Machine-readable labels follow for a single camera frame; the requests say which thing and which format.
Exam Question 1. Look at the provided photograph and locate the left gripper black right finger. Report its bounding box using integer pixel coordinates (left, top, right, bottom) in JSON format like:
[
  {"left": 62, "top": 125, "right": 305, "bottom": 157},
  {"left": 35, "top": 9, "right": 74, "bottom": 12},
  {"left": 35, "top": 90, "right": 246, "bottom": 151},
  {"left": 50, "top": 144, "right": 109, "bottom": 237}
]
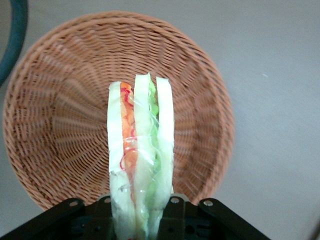
[{"left": 159, "top": 194, "right": 272, "bottom": 240}]

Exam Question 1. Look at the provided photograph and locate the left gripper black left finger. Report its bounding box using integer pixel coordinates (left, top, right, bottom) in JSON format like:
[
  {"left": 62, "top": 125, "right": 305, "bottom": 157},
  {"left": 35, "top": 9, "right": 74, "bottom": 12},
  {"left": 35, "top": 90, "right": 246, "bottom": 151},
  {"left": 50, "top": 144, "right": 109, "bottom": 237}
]
[{"left": 0, "top": 193, "right": 117, "bottom": 240}]

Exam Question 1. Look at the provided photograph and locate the triangle sandwich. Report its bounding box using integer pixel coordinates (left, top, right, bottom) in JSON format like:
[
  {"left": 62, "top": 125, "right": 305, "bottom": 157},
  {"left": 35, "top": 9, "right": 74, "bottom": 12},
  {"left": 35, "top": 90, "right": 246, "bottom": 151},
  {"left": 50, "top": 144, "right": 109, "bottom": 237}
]
[{"left": 107, "top": 72, "right": 176, "bottom": 240}]

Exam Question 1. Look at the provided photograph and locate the brown round wicker basket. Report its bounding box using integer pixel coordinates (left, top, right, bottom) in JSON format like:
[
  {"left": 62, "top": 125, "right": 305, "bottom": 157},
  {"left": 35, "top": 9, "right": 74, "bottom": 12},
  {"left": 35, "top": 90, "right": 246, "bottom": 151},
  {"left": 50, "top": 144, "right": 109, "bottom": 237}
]
[{"left": 2, "top": 10, "right": 236, "bottom": 211}]

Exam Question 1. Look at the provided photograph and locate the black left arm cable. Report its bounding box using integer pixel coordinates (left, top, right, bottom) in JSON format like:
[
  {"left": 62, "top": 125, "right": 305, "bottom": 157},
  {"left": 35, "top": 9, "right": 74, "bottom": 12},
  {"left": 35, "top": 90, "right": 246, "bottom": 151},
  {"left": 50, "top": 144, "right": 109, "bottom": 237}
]
[{"left": 0, "top": 0, "right": 29, "bottom": 87}]

